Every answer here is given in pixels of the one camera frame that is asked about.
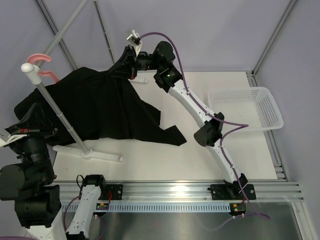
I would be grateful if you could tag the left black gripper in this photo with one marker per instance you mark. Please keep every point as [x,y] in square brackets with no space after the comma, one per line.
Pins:
[35,122]

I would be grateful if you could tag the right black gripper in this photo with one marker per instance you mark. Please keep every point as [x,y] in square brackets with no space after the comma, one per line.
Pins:
[126,67]

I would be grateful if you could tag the black shirt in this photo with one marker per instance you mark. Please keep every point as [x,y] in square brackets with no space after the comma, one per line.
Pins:
[99,107]

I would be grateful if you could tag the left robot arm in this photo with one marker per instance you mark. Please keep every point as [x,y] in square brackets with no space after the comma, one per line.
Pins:
[30,183]

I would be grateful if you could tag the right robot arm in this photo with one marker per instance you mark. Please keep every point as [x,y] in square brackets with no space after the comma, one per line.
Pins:
[172,81]

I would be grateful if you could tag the white perforated plastic basket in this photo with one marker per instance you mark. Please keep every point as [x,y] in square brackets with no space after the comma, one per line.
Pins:
[253,106]

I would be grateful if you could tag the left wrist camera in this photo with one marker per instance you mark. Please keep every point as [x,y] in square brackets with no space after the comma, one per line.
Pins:
[11,134]

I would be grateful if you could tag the aluminium mounting rail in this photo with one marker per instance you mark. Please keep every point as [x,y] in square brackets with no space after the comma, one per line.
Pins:
[197,191]

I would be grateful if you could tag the white slotted cable duct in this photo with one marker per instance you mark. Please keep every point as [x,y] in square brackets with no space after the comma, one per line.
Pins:
[152,207]

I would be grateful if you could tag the aluminium frame post right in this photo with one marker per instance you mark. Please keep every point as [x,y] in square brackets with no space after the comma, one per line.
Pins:
[275,34]

